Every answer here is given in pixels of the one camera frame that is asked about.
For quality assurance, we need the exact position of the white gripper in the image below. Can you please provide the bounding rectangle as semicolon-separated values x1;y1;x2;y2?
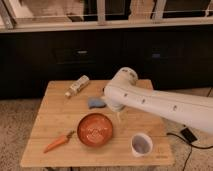
105;99;124;123

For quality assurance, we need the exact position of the orange ceramic bowl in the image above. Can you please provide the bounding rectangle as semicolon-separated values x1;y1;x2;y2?
77;113;113;147

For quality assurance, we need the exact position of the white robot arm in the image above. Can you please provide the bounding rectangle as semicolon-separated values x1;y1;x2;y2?
104;67;213;134

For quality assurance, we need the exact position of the blue sponge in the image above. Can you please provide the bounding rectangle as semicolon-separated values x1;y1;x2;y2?
88;97;106;109

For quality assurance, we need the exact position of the white cup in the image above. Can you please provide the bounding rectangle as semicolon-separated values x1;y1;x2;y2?
130;133;153;157

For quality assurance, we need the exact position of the wooden table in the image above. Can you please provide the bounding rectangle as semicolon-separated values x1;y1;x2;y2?
20;80;174;167

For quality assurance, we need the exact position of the orange carrot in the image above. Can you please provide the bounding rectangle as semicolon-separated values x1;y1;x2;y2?
44;131;74;153

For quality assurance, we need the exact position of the black power adapter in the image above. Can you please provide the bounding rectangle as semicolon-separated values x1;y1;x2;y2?
180;128;197;143

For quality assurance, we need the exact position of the dark cabinet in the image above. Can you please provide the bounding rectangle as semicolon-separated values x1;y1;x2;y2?
0;26;213;99

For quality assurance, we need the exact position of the black cable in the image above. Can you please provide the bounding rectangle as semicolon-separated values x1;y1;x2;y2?
166;87;213;171

